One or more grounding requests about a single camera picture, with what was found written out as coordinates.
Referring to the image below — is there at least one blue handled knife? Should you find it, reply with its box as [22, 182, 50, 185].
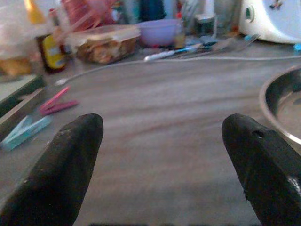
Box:
[143, 43, 203, 62]

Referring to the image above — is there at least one white cable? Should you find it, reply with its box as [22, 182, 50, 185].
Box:
[55, 55, 301, 86]

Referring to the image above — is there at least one white kitchen appliance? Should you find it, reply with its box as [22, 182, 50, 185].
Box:
[238, 0, 301, 45]

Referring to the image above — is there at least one clear bag with bread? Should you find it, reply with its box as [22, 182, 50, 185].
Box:
[0, 4, 40, 82]

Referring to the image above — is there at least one glass jar with metal lid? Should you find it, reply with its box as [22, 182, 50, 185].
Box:
[195, 13, 217, 38]

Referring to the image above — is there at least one stainless steel bowl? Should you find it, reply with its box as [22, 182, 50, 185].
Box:
[259, 66, 301, 148]

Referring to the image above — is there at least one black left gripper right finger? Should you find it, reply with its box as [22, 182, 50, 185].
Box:
[221, 113, 301, 226]

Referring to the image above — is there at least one purple plastic bowl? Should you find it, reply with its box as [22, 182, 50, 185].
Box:
[138, 19, 181, 47]

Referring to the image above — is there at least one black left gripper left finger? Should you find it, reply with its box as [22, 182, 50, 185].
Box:
[0, 113, 104, 226]

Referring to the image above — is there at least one pink mesh bag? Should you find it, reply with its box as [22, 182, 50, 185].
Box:
[61, 0, 116, 31]

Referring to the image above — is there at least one small bottle with red cap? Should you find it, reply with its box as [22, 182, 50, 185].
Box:
[174, 12, 186, 49]

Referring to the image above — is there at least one clear plastic food container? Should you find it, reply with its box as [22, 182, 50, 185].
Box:
[67, 24, 142, 65]

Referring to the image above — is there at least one dark bottle with yellow label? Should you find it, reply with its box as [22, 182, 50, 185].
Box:
[37, 8, 67, 74]

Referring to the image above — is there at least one light blue clothespin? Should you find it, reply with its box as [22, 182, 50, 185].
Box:
[0, 114, 53, 151]

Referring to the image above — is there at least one pink clothespin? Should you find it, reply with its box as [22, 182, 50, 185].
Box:
[39, 86, 79, 116]

